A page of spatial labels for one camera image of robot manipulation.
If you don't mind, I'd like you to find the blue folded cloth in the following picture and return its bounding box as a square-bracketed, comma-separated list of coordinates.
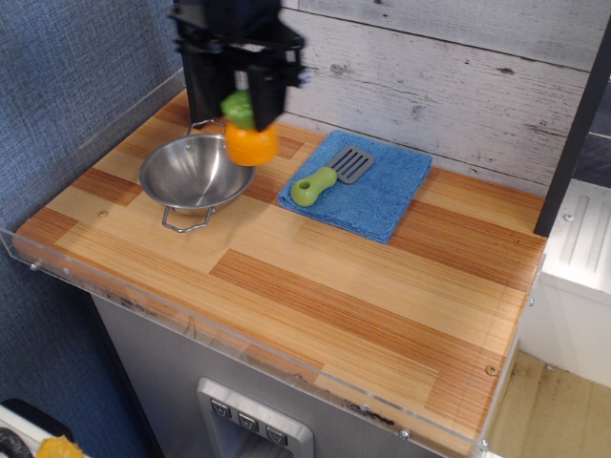
[278, 130, 432, 243]

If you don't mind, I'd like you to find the black vertical post right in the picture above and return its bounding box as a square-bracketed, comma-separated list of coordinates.
[534, 20, 610, 237]

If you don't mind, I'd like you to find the clear acrylic table guard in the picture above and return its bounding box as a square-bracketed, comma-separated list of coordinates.
[1, 61, 549, 457]

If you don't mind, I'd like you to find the grey spatula green handle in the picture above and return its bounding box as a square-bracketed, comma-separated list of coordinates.
[290, 145, 375, 207]

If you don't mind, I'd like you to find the black vertical post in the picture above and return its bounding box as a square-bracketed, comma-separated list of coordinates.
[169, 1, 223, 122]
[534, 20, 610, 237]

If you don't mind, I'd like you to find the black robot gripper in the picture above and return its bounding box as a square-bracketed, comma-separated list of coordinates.
[169, 1, 306, 131]

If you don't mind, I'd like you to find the yellow object bottom left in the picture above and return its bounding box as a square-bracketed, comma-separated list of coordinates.
[35, 436, 85, 458]

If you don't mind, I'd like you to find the stainless steel colander bowl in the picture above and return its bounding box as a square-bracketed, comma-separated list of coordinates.
[139, 119, 256, 234]

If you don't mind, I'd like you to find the white toy sink counter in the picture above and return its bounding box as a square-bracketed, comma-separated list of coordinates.
[518, 179, 610, 386]

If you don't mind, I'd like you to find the black corrugated hose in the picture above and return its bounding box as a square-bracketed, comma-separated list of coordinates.
[0, 427, 32, 458]

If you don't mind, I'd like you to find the silver toy fridge dispenser panel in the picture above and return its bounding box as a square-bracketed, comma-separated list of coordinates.
[197, 377, 315, 457]

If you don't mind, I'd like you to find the black vertical post left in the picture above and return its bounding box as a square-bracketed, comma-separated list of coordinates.
[169, 1, 223, 122]

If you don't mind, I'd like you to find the orange toy carrot green top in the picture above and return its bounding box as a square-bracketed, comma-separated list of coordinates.
[221, 90, 280, 166]

